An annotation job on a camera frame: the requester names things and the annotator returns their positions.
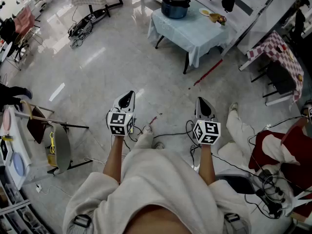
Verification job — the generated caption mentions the dark blue chair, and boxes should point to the dark blue chair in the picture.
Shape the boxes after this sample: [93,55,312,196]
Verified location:
[251,61,297,100]

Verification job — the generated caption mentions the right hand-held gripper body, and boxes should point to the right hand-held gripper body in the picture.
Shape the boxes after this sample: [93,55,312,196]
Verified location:
[193,117,222,146]

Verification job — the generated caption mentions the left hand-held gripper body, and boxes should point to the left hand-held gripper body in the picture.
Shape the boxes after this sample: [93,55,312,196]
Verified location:
[106,107,137,137]

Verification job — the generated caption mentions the person's right forearm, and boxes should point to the person's right forearm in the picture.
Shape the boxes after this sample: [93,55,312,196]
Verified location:
[197,143,217,187]

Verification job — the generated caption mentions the person's left forearm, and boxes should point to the person's left forearm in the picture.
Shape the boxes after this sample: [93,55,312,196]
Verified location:
[102,133,125,185]

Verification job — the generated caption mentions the idle hand-held gripper with cables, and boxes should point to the idle hand-held gripper with cables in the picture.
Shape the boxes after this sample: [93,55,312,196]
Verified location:
[67,8,112,49]

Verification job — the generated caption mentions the table with red checked cloth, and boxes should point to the table with red checked cloth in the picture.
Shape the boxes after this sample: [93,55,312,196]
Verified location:
[246,30,305,102]

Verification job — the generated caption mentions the grey shell chair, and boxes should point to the grey shell chair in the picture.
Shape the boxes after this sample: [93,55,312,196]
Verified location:
[215,169,259,195]
[46,122,95,176]

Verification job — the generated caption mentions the yellow looped cord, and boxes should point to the yellow looped cord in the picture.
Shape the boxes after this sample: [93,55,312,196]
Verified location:
[49,131,56,155]

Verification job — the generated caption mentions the pink chair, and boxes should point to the pink chair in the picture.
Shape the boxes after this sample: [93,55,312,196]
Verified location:
[13,6,37,36]

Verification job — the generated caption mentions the black power strip with cables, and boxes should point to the black power strip with cables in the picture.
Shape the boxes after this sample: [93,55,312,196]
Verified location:
[245,169,293,219]

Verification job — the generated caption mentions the white side table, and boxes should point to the white side table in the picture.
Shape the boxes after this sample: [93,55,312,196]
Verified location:
[0,106,32,190]

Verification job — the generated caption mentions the table with pale blue cloth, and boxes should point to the table with pale blue cloth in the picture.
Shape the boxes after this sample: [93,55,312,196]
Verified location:
[147,7,231,75]

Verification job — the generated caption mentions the blue plate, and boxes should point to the blue plate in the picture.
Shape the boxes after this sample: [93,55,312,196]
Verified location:
[11,152,25,177]

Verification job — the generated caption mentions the person's pale trousers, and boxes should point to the person's pale trousers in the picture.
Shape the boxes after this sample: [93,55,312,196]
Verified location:
[133,132,155,153]

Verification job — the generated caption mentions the grey strap with black buckle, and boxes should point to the grey strap with black buckle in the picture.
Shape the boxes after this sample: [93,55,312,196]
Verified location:
[72,214,93,229]
[223,212,241,224]

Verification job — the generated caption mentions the person's beige shirt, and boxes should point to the person's beige shirt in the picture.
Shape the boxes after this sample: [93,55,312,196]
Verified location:
[62,146,252,234]

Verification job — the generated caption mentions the pink plate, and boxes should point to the pink plate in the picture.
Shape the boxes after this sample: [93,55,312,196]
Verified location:
[1,110,12,133]

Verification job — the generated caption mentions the brown wooden chair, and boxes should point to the brown wooden chair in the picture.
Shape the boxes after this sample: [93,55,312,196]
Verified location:
[20,100,90,145]

